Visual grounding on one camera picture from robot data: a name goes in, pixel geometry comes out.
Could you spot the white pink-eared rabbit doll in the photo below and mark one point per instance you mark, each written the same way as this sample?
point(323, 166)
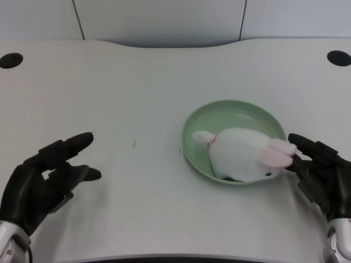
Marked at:
point(244, 156)

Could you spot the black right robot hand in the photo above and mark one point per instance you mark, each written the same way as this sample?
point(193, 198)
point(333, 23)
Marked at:
point(323, 175)

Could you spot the green round plate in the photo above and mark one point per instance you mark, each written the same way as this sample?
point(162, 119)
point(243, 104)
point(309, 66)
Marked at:
point(233, 120)

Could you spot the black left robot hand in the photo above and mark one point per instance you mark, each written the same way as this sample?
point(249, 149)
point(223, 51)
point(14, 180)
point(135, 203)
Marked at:
point(41, 180)

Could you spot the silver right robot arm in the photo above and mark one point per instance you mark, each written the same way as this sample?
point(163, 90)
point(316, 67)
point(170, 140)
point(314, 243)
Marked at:
point(340, 241)

